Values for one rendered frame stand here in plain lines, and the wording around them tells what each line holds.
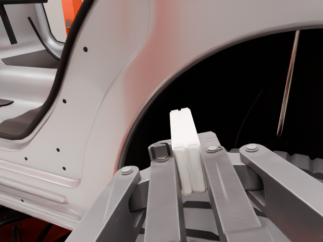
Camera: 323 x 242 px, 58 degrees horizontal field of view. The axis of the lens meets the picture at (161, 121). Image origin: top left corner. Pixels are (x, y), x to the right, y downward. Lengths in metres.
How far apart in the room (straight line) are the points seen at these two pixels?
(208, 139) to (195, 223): 0.11
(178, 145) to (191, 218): 0.13
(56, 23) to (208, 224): 5.07
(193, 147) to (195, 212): 0.14
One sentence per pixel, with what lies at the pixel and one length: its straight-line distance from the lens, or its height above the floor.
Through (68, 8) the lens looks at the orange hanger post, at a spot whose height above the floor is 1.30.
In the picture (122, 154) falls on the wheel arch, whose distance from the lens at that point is 0.66.
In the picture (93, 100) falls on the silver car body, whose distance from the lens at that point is 0.67.
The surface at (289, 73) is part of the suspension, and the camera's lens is 0.76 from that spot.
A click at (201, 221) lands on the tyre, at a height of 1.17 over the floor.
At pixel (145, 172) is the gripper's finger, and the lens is 0.15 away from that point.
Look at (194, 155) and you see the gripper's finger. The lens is 0.16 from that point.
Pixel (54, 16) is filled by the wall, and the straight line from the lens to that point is 5.27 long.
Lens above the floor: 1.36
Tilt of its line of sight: 23 degrees down
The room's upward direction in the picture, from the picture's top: 2 degrees counter-clockwise
